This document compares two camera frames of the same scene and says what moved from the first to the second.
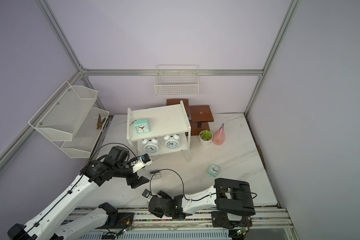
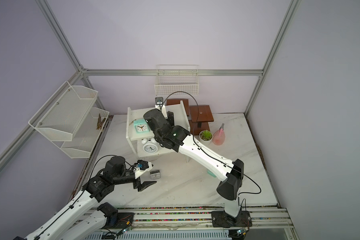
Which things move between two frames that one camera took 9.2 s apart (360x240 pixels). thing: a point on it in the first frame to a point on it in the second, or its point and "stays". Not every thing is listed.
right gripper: [157, 213] to [172, 119]
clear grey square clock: [155, 175] stays
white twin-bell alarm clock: [151, 146] stays
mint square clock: [141, 126] stays
